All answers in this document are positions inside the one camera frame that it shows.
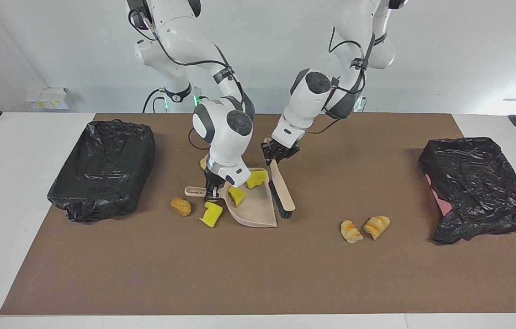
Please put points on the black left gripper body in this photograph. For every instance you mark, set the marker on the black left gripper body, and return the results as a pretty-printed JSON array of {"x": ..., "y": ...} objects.
[{"x": 287, "y": 151}]

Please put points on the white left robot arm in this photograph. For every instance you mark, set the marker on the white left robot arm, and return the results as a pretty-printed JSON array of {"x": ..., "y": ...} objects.
[{"x": 308, "y": 100}]

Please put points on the beige plastic dustpan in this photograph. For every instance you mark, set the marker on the beige plastic dustpan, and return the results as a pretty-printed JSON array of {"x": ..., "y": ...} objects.
[{"x": 258, "y": 210}]

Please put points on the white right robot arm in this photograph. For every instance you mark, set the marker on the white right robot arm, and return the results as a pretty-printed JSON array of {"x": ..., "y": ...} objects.
[{"x": 226, "y": 137}]

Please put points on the pink plastic bin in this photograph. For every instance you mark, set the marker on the pink plastic bin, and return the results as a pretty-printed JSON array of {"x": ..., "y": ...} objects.
[{"x": 443, "y": 205}]

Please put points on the white wall power box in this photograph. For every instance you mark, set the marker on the white wall power box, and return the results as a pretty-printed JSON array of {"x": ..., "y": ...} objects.
[{"x": 52, "y": 98}]

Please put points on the right black bag bin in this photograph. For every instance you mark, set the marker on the right black bag bin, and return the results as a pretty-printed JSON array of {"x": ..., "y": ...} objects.
[{"x": 102, "y": 173}]

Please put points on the brown scaly toy bread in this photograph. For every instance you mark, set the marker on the brown scaly toy bread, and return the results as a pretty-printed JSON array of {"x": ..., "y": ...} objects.
[{"x": 181, "y": 206}]

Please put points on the pale beige toy pastry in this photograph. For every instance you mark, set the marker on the pale beige toy pastry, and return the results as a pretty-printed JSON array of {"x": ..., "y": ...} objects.
[{"x": 203, "y": 163}]

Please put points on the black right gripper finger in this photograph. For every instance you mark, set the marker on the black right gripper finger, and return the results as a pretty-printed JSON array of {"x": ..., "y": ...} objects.
[
  {"x": 207, "y": 195},
  {"x": 215, "y": 195}
]

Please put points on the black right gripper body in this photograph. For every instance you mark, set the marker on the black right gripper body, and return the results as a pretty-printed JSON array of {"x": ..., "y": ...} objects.
[{"x": 212, "y": 182}]

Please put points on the brown table mat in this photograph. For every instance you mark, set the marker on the brown table mat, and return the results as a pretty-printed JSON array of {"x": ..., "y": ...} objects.
[{"x": 148, "y": 274}]

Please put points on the black trash bag with pink bin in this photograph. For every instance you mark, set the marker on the black trash bag with pink bin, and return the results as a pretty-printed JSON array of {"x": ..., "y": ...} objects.
[{"x": 481, "y": 192}]

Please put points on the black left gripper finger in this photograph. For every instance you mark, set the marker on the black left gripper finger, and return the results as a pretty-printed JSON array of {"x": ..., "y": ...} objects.
[
  {"x": 265, "y": 154},
  {"x": 280, "y": 158}
]

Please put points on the yellow sponge piece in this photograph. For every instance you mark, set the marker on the yellow sponge piece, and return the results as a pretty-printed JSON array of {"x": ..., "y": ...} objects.
[
  {"x": 212, "y": 214},
  {"x": 237, "y": 195},
  {"x": 255, "y": 181}
]

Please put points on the striped orange bread roll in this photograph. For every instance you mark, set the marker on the striped orange bread roll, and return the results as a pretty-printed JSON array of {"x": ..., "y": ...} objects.
[
  {"x": 351, "y": 232},
  {"x": 376, "y": 227}
]

